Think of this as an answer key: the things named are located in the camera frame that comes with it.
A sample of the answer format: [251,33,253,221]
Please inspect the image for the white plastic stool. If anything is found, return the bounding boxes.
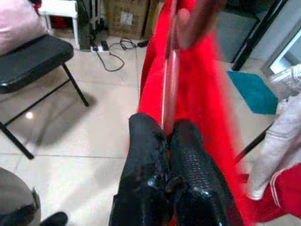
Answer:
[37,0,80,47]

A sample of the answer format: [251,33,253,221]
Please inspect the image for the white grey shirt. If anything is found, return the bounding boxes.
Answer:
[248,65,301,201]

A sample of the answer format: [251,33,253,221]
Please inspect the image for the teal floor mat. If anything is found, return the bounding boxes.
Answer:
[227,70,279,115]

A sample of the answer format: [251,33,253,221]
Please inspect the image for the red plastic hanger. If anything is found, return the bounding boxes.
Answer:
[161,0,226,138]

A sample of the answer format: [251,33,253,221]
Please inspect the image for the black floor cable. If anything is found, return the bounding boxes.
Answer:
[95,37,138,73]

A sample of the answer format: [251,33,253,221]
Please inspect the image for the white power strip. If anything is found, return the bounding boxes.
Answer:
[90,44,111,53]

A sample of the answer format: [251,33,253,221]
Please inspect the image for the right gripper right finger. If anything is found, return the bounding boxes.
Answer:
[168,120,245,226]

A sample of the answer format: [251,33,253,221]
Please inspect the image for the pink cushion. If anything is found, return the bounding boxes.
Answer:
[0,0,51,57]

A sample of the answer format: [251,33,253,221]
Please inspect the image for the red polo shirt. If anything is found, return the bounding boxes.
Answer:
[253,164,301,223]

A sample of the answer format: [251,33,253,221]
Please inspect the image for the red t-shirt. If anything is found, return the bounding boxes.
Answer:
[136,0,257,226]

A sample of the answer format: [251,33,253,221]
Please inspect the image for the glass sliding door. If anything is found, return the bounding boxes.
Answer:
[261,21,301,78]

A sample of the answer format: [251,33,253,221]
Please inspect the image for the black folding chair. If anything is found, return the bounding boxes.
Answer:
[0,34,90,161]

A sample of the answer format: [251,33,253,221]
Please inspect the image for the grey metal cabinet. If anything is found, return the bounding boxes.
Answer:
[215,10,261,63]

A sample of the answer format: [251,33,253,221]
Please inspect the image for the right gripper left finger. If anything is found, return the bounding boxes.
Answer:
[109,113,174,226]

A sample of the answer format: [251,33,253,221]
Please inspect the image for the cardboard box with label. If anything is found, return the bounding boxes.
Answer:
[107,0,163,40]

